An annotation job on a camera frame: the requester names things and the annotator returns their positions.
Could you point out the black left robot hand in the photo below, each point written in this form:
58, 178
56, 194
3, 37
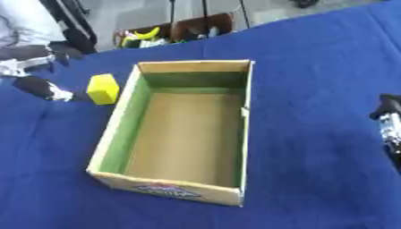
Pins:
36, 85

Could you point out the dark brown open box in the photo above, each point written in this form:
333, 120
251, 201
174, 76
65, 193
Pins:
201, 27

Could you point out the yellow toy banana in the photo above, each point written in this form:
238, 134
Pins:
149, 34

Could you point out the brown cardboard box with toys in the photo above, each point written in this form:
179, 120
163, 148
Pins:
130, 37

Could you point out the black stand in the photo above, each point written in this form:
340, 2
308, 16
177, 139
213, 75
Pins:
78, 32

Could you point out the black tripod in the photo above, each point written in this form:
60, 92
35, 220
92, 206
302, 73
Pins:
204, 9

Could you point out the tan cardboard box green inside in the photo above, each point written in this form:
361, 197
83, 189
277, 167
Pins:
188, 128

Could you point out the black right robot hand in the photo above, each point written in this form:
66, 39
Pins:
390, 125

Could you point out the person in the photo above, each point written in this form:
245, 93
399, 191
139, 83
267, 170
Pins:
28, 21

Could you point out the yellow rectangular block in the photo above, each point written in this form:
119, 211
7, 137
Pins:
103, 89

